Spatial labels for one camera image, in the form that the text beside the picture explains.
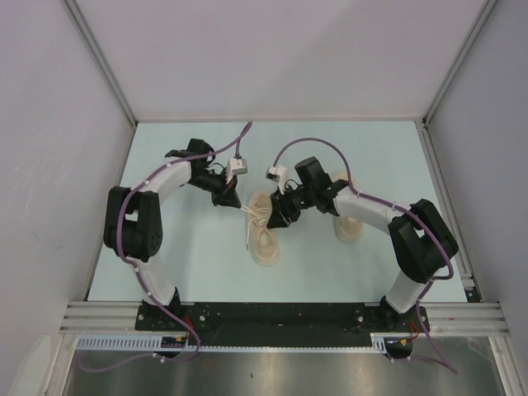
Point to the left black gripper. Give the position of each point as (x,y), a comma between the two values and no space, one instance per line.
(226,195)

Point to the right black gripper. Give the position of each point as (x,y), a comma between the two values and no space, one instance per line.
(281,210)

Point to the white shoelace of sneaker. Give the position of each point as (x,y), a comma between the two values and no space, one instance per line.
(257,231)

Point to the beige lace sneaker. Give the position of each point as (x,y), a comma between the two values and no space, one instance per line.
(264,259)
(347,230)

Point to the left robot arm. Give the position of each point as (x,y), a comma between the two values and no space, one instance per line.
(133,224)

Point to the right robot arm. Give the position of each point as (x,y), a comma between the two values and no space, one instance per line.
(421,240)

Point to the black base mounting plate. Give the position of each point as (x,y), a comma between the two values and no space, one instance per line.
(290,325)

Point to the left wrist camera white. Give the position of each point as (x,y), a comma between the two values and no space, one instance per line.
(235,167)

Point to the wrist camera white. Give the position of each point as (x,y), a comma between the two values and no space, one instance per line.
(235,167)
(279,175)

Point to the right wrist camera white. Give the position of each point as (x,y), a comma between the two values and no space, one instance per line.
(279,175)

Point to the aluminium side rail right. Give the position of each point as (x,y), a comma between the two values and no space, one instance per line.
(462,259)

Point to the aluminium frame rail front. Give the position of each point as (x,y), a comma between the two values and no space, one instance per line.
(455,319)

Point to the aluminium corner post left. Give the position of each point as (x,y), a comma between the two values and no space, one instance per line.
(93,48)

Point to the aluminium corner post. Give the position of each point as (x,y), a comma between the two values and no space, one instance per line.
(93,48)
(484,16)

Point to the aluminium corner post right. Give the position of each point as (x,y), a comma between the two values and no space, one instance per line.
(484,16)

